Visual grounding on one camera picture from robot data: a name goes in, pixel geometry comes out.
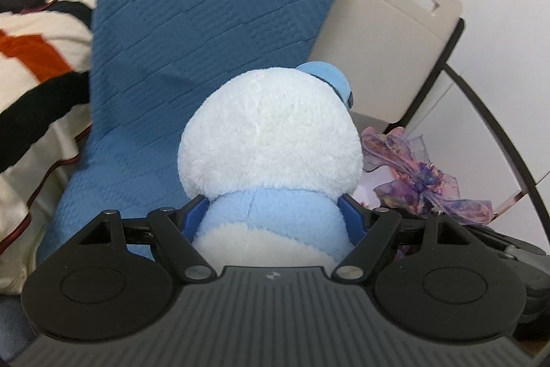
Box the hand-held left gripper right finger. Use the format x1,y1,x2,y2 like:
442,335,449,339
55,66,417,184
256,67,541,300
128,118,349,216
333,195,473,282

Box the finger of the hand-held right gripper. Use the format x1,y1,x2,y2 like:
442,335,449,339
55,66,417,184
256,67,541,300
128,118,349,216
466,226,550,261

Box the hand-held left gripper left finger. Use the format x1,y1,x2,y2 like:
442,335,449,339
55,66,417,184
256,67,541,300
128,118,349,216
77,197,218,284

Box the purple ribbon bow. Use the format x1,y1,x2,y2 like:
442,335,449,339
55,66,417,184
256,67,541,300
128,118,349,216
360,126,493,228

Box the white and blue plush toy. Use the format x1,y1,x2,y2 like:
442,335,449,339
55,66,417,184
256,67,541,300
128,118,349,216
177,62,364,267

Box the beige folding chair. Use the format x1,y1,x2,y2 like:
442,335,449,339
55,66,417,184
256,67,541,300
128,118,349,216
307,0,467,125

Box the striped blanket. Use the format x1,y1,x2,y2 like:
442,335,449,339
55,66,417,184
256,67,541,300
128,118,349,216
0,0,105,295

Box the blue quilted cushion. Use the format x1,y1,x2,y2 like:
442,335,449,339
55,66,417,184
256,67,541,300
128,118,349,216
36,0,360,265

